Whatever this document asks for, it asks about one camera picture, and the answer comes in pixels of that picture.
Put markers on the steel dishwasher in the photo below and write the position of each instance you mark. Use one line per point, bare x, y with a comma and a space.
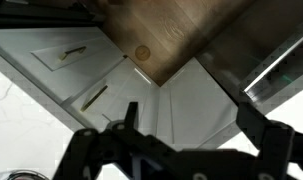
244, 43

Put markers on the white kitchen cabinet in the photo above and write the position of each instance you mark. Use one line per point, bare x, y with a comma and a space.
197, 106

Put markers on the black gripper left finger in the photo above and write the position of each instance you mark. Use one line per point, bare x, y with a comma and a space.
84, 150

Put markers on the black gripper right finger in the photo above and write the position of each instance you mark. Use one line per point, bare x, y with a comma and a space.
274, 140

